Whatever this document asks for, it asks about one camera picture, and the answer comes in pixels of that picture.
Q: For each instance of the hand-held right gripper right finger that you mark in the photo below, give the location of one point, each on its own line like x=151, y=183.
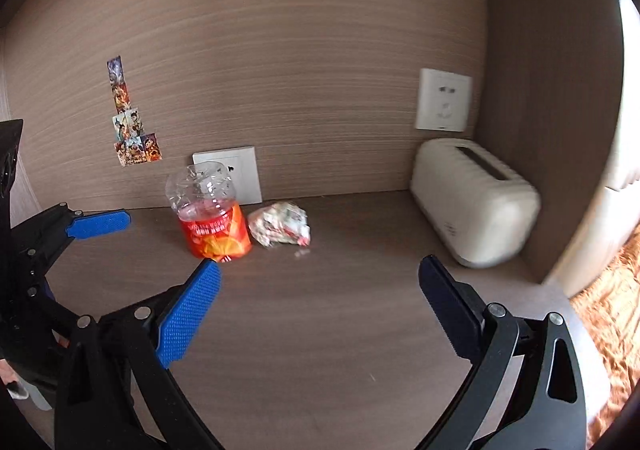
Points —
x=445, y=302

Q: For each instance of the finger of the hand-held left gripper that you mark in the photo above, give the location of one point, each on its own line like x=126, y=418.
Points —
x=100, y=224

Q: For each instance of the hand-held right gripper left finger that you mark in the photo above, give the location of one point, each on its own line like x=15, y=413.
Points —
x=190, y=315

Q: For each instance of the orange label plastic bottle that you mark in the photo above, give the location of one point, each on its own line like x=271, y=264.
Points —
x=215, y=230

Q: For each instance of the white red wrapper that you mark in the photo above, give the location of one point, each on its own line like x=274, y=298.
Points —
x=277, y=225

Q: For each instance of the cartoon sticker strip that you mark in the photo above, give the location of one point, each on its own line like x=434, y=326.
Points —
x=131, y=140

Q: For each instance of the white tissue box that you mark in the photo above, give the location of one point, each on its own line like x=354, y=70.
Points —
x=475, y=202

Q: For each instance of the orange blanket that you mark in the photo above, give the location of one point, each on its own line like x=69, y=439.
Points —
x=615, y=305

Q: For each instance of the beige upholstered headboard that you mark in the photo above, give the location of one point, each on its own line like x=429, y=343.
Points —
x=625, y=155

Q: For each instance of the white wall socket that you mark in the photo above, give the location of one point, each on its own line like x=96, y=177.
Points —
x=444, y=100
x=245, y=175

